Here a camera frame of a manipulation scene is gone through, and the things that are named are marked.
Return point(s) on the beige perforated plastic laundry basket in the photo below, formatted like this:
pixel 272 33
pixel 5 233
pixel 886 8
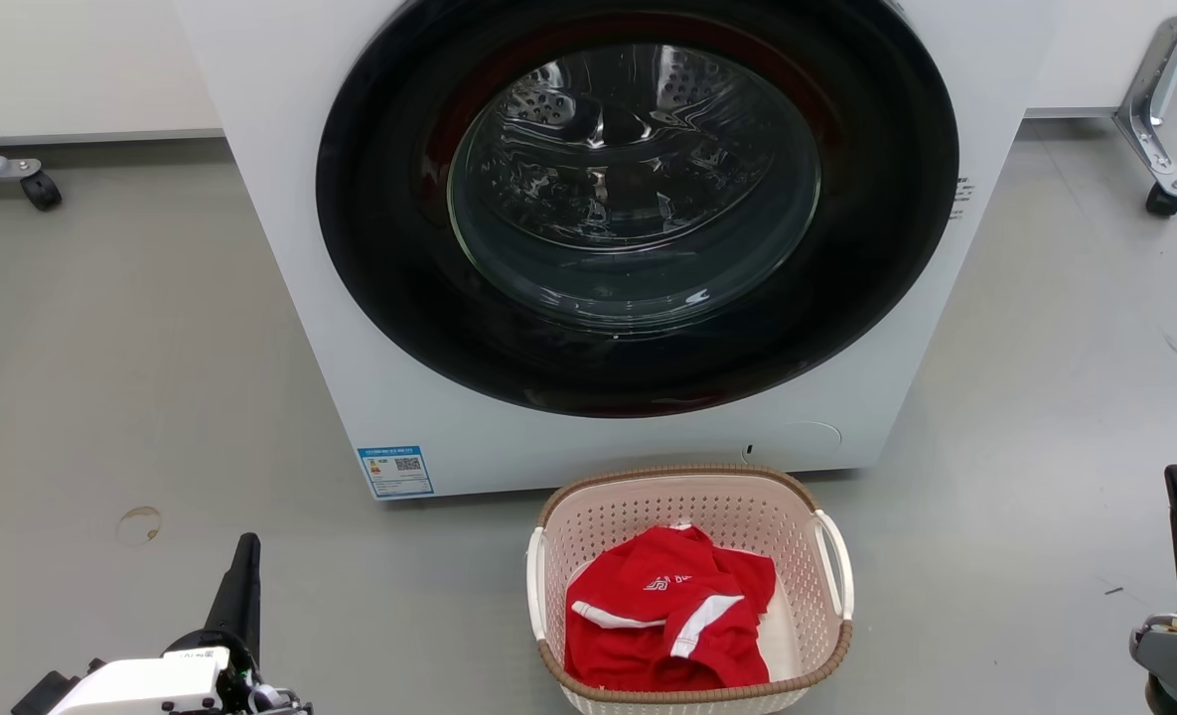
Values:
pixel 648 506

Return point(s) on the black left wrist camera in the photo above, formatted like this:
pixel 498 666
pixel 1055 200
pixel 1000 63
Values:
pixel 44 695

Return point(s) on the red shirt with white stripes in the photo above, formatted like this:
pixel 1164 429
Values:
pixel 648 636

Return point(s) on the white front-load washing machine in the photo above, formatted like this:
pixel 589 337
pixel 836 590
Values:
pixel 280 199

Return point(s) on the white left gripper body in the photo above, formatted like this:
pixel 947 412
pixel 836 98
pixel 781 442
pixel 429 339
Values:
pixel 151 687

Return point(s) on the white partition panel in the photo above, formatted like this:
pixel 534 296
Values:
pixel 72 60
pixel 1095 50

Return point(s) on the round white filter cover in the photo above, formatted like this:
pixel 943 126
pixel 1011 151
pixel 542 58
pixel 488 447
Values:
pixel 809 442

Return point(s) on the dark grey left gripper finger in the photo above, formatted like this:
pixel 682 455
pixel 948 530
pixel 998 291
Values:
pixel 238 596

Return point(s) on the round black washing machine door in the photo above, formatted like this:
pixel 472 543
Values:
pixel 389 248

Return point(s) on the blue energy label sticker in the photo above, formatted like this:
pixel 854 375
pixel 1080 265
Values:
pixel 395 473

